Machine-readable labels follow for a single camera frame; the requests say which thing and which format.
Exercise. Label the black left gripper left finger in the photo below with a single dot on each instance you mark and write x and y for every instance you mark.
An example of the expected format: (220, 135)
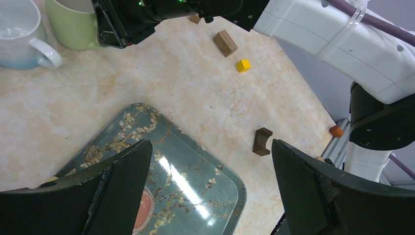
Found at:
(102, 199)

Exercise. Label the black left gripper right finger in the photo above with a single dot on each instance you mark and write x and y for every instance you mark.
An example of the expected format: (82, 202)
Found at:
(320, 199)

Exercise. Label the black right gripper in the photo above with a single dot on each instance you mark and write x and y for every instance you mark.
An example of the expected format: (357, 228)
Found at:
(123, 23)

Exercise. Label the terracotta upside-down mug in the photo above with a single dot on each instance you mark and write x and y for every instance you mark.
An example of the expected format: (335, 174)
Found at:
(145, 211)

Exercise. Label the light green mug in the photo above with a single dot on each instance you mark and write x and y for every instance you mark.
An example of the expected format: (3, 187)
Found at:
(73, 23)

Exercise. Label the white and blue mug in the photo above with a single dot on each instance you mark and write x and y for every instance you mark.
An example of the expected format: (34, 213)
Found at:
(23, 38)

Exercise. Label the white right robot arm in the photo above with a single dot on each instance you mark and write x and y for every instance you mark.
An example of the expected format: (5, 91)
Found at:
(377, 55)

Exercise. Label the yellow upside-down mug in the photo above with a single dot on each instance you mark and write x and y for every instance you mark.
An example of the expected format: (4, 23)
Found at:
(52, 179)

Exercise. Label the orange-brown wooden block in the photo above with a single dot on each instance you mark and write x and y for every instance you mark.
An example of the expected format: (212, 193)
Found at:
(336, 131)

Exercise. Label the curved brown wooden block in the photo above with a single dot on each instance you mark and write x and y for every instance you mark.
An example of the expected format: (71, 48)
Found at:
(195, 19)

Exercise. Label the dark brown wooden block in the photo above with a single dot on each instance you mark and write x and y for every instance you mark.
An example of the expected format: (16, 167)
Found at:
(261, 137)

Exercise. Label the teal floral serving tray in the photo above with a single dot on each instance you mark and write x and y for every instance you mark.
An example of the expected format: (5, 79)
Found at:
(194, 192)

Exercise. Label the brown rectangular wooden block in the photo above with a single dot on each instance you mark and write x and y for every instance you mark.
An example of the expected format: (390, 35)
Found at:
(225, 43)

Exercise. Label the small yellow cube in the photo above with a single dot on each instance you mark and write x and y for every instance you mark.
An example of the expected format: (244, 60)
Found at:
(243, 65)

